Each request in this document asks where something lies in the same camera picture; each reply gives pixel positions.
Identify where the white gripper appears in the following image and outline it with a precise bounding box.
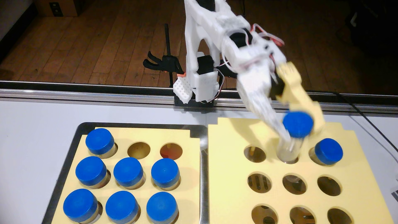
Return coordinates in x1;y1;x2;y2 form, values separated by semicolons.
222;30;326;142

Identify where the blue capped test tube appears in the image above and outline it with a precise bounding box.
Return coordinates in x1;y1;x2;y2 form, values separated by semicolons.
105;190;140;224
85;128;118;158
113;157;146;190
276;111;314;164
309;138;344;166
146;192;179;224
63;189;102;224
75;156;111;189
151;158;181;191

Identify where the large yellow foam rack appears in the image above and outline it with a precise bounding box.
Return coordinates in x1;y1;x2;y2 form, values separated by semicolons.
208;117;395;224

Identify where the black clamp with orange trigger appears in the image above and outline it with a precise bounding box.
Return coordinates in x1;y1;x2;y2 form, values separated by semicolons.
143;23;187;88

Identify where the black bag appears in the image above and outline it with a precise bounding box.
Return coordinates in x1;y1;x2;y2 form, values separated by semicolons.
335;0;398;57

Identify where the metal tray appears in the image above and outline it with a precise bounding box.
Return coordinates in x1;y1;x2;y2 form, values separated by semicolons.
41;122;209;224

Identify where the yellow foam rack in tray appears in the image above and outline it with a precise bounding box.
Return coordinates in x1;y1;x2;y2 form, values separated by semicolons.
51;127;201;224

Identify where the cardboard box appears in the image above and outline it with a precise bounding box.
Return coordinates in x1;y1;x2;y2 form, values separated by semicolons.
34;0;84;17

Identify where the aluminium table edge rail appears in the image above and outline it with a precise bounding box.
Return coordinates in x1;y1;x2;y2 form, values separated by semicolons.
0;80;398;114

